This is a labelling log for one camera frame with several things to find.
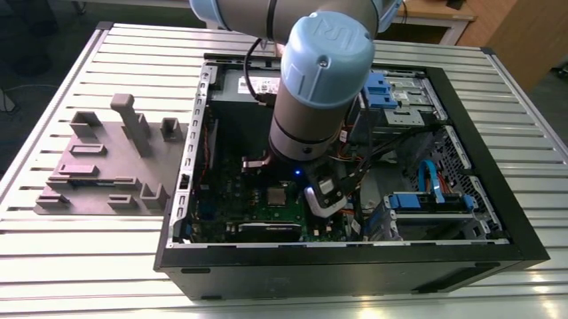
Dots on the CPU with silver top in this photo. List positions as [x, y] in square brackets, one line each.
[278, 196]

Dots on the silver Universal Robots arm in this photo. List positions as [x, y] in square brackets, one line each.
[306, 126]

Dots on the green motherboard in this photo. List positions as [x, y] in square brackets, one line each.
[249, 212]

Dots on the black RAM slot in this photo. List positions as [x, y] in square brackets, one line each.
[314, 224]

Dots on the grey power supply unit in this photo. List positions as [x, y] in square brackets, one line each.
[235, 126]

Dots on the black graphics card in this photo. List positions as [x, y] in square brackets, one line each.
[266, 232]

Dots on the hard disk in blue carrier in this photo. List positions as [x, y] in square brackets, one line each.
[405, 201]

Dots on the black PC case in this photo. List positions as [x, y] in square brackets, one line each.
[310, 266]

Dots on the metal drive bay cage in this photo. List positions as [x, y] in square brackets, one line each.
[400, 119]

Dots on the blue plastic disk carrier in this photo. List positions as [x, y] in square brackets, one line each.
[385, 99]
[381, 84]

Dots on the metal disk bay cage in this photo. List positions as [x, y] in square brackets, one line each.
[435, 217]

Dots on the grey printed parts rack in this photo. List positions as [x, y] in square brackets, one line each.
[119, 166]

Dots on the RAM stick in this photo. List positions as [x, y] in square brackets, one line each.
[95, 182]

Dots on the wooden desk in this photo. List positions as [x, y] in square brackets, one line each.
[437, 12]

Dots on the wooden cabinet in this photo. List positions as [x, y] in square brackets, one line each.
[528, 40]

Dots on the wrist camera on printed mount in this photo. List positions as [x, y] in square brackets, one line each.
[254, 163]

